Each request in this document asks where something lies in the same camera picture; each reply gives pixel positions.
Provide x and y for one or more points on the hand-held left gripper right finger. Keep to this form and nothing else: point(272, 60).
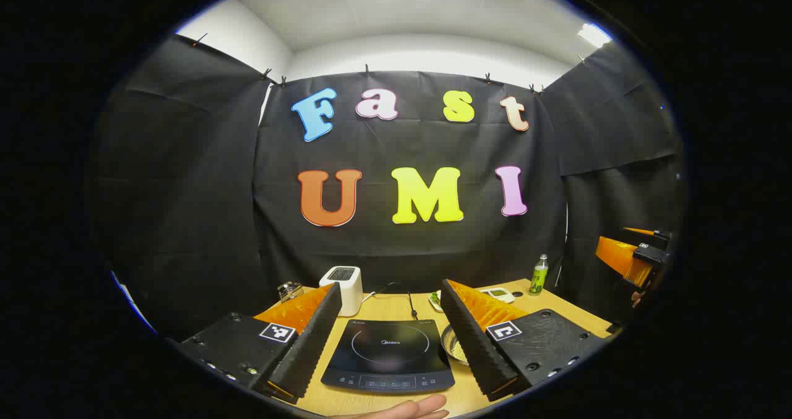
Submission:
point(473, 345)

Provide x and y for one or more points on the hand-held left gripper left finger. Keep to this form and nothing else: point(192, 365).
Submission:
point(309, 345)

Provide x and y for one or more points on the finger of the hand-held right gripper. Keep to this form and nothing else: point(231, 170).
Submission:
point(622, 258)
point(637, 230)

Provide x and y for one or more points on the stainless steel pot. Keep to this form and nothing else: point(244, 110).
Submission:
point(455, 345)

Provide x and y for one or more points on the black induction cooktop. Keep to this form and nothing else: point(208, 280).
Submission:
point(387, 348)

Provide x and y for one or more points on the divided tray of grains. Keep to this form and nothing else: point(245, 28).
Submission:
point(500, 294)

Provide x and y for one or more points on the white sandwich plate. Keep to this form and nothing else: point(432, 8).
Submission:
point(435, 301)

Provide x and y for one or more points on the white toaster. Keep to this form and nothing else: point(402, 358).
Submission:
point(343, 286)

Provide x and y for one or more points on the green drink bottle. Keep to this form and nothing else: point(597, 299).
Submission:
point(539, 276)

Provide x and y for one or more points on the black backdrop cloth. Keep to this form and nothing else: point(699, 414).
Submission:
point(396, 246)

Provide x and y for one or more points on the small ceiling light panel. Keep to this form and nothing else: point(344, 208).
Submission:
point(594, 35)

